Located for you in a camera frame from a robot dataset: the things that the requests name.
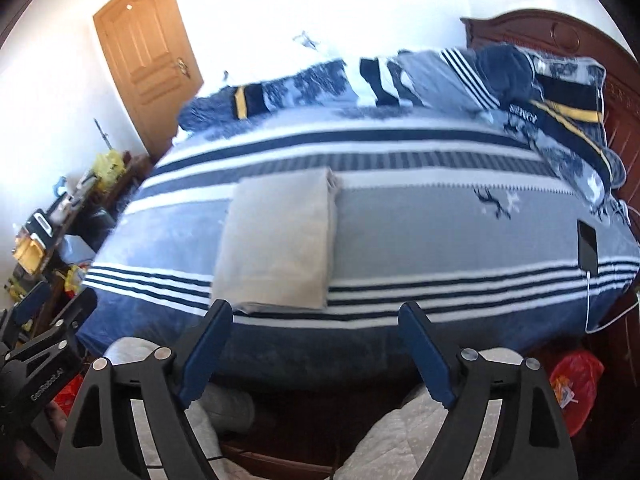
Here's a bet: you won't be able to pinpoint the wooden bed frame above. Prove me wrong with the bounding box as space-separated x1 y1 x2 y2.
219 437 337 480

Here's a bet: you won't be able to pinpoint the cluttered dark side table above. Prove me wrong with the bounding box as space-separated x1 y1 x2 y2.
4 152 153 306

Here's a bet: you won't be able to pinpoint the black smartphone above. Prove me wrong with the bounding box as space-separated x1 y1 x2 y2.
576 218 600 272

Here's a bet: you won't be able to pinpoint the wooden door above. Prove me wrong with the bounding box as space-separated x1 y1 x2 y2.
92 0 205 159

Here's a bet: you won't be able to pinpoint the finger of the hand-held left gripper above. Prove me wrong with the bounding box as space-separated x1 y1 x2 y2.
0 280 52 357
10 287 99 362

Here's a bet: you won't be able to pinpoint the bed with striped blue cover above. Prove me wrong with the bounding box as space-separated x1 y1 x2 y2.
77 105 640 392

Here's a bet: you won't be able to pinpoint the black and white garment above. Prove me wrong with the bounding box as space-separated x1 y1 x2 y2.
358 57 417 107

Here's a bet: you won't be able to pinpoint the light quilted pants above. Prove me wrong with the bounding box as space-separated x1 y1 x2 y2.
106 336 527 480

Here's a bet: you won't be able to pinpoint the red plastic bag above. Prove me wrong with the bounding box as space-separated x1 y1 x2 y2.
549 349 606 437

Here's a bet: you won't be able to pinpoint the grey white-striped garment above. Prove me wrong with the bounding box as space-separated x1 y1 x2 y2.
396 48 502 114

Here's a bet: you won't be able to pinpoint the white charging cable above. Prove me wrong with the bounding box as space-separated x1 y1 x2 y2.
584 199 640 334

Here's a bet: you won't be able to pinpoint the carved wooden headboard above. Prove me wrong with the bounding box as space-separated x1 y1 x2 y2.
460 8 640 187

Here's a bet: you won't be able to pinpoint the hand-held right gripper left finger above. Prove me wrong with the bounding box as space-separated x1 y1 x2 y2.
54 298 234 480

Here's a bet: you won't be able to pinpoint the dark blue garment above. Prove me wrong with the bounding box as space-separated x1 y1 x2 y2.
474 44 540 107

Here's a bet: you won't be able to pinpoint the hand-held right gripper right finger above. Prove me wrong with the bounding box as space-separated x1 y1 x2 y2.
397 301 582 480

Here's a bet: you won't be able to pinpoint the cream knit sweater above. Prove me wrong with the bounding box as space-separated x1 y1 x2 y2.
212 166 343 311

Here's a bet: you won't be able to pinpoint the blue patterned pillow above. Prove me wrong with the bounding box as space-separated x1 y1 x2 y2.
505 54 627 202

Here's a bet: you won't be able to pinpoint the yellow bag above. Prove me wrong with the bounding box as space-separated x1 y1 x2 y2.
92 149 127 192

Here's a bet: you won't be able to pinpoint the yellow box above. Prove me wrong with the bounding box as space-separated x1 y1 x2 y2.
14 234 47 275

